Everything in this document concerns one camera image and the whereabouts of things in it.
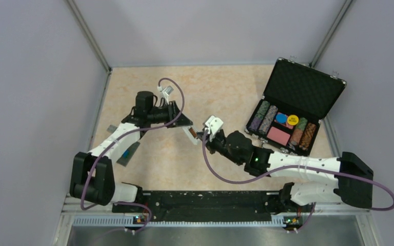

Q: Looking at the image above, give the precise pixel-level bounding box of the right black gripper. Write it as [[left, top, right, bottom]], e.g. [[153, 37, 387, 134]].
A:
[[198, 130, 244, 166]]

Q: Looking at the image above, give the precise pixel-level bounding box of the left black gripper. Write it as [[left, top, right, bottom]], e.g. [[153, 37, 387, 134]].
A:
[[147, 100, 192, 128]]

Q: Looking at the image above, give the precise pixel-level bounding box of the orange battery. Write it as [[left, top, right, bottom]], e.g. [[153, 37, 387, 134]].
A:
[[188, 127, 198, 139]]

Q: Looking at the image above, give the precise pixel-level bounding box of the white remote control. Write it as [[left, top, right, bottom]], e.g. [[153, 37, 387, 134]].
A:
[[182, 126, 199, 145]]

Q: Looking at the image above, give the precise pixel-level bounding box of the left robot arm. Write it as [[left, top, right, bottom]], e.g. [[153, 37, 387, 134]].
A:
[[69, 91, 193, 212]]

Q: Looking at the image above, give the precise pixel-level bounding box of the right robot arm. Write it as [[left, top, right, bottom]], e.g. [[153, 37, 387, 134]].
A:
[[201, 130, 373, 211]]

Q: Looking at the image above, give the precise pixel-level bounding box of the pink card box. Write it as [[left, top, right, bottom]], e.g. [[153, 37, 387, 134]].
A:
[[267, 127, 291, 146]]

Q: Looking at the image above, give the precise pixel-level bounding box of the blue round chip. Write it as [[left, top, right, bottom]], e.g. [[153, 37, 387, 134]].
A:
[[275, 113, 288, 124]]

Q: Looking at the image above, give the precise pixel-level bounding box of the yellow round chip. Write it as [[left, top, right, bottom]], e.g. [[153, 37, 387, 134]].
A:
[[287, 115, 300, 126]]

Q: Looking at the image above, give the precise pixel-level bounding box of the black aluminium case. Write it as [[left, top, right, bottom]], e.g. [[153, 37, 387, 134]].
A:
[[244, 57, 346, 156]]

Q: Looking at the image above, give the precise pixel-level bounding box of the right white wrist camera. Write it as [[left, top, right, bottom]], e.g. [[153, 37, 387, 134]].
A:
[[204, 115, 224, 141]]

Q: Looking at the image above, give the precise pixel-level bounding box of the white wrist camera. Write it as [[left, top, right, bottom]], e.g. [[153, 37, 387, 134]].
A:
[[157, 86, 174, 103], [204, 115, 224, 141]]

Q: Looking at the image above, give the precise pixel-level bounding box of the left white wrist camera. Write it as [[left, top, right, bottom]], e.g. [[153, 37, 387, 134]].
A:
[[157, 86, 174, 103]]

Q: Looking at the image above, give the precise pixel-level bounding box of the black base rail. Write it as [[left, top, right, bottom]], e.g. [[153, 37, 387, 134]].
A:
[[112, 191, 312, 227]]

